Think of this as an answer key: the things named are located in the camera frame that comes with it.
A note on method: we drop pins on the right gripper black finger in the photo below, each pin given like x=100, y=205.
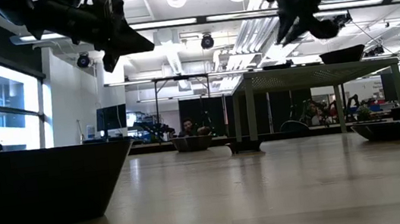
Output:
x=286, y=23
x=300, y=21

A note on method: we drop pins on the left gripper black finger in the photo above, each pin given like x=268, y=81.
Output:
x=110, y=58
x=134, y=41

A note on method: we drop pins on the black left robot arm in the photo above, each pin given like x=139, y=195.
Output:
x=50, y=15

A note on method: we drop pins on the long ceiling light strip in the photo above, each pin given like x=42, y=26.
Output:
x=162, y=24

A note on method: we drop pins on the black ceiling fixture cluster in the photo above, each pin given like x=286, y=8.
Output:
x=343, y=19

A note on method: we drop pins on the green perforated metal shelf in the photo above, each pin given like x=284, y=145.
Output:
x=313, y=71

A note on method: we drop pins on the black partition panel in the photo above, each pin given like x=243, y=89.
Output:
x=204, y=111

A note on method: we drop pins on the seated person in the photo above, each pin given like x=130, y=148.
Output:
x=187, y=125

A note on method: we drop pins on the dark chair back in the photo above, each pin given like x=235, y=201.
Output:
x=293, y=125

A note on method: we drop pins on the background potted plant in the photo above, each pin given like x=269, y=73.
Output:
x=364, y=113

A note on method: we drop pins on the black square ribbed plate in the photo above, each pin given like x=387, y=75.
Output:
x=192, y=144

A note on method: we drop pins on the black round plate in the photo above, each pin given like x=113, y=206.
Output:
x=386, y=131

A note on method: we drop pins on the black ceiling camera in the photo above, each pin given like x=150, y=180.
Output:
x=83, y=60
x=207, y=41

